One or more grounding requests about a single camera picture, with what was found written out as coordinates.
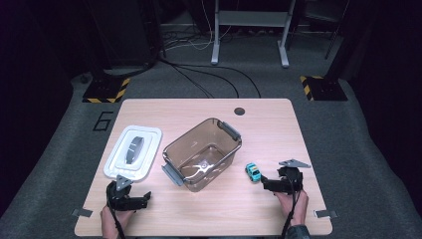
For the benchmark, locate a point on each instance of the white metal stand frame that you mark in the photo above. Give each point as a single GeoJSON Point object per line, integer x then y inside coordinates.
{"type": "Point", "coordinates": [252, 18]}

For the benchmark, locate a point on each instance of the black yellow striped stand base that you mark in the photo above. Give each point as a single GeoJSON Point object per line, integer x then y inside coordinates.
{"type": "Point", "coordinates": [326, 89]}
{"type": "Point", "coordinates": [105, 91]}

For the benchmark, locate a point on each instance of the person's right hand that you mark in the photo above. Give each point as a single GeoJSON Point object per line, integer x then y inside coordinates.
{"type": "Point", "coordinates": [298, 205]}

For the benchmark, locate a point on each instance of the grey tape tab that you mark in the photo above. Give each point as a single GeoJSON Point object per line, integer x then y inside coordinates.
{"type": "Point", "coordinates": [326, 214]}
{"type": "Point", "coordinates": [82, 212]}

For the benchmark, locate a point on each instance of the blue toy car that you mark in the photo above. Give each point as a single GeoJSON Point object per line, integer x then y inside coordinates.
{"type": "Point", "coordinates": [253, 172]}

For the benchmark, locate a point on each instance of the dark box-shaped equipment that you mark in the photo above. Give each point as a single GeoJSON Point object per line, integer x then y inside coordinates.
{"type": "Point", "coordinates": [126, 33]}

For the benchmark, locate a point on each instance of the person's left hand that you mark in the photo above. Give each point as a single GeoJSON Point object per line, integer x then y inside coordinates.
{"type": "Point", "coordinates": [112, 222]}

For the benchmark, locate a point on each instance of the black stand post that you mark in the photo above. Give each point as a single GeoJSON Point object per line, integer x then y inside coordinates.
{"type": "Point", "coordinates": [338, 46]}

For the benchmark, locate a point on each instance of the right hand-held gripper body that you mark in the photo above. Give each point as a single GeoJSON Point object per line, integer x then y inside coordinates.
{"type": "Point", "coordinates": [289, 181]}

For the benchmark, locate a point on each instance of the brown transparent storage box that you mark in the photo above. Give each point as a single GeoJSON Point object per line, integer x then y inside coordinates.
{"type": "Point", "coordinates": [229, 156]}

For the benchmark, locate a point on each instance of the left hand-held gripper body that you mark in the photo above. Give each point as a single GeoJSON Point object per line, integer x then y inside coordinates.
{"type": "Point", "coordinates": [121, 200]}

